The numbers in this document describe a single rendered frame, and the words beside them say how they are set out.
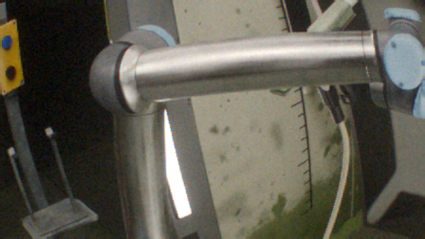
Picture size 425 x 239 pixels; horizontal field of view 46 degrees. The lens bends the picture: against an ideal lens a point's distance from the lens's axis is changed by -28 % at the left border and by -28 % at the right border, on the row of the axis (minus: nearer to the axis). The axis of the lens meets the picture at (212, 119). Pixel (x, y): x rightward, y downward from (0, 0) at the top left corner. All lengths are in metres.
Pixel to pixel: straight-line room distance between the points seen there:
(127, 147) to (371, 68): 0.57
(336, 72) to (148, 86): 0.31
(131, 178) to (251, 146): 1.12
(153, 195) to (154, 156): 0.09
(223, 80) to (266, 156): 1.46
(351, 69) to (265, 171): 1.57
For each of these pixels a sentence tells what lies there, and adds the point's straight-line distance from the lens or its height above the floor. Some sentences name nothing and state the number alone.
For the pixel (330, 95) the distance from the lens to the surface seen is 1.29.
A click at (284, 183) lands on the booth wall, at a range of 2.53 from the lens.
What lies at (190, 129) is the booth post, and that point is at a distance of 2.18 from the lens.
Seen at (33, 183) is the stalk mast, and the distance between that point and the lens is 2.14.
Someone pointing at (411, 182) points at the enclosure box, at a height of 0.52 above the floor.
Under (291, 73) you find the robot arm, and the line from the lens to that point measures 0.93.
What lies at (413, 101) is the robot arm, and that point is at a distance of 1.04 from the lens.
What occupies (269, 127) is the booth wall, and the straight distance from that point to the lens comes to 2.40.
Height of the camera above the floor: 1.72
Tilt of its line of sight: 21 degrees down
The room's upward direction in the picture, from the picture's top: 11 degrees counter-clockwise
